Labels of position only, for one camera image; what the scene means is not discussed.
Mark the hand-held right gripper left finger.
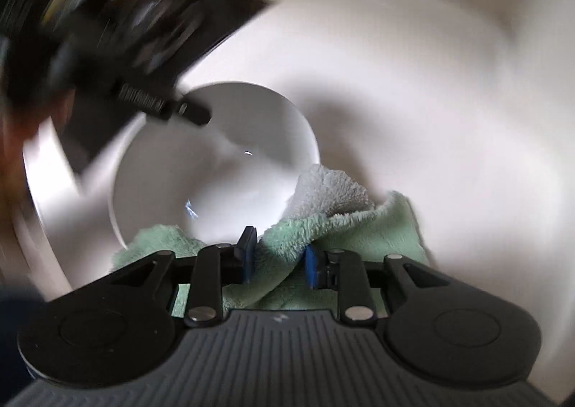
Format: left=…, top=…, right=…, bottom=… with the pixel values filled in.
left=110, top=226, right=259, bottom=328

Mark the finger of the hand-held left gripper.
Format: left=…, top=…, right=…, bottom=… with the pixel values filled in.
left=117, top=83, right=212, bottom=127

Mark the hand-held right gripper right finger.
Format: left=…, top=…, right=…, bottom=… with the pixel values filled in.
left=304, top=245, right=450, bottom=325

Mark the green microfibre cloth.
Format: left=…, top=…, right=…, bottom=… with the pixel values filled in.
left=110, top=163, right=428, bottom=322

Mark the white bowl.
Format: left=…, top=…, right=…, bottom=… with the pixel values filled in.
left=22, top=81, right=322, bottom=297

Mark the black glass gas cooktop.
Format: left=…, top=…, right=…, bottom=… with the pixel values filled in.
left=135, top=0, right=270, bottom=88

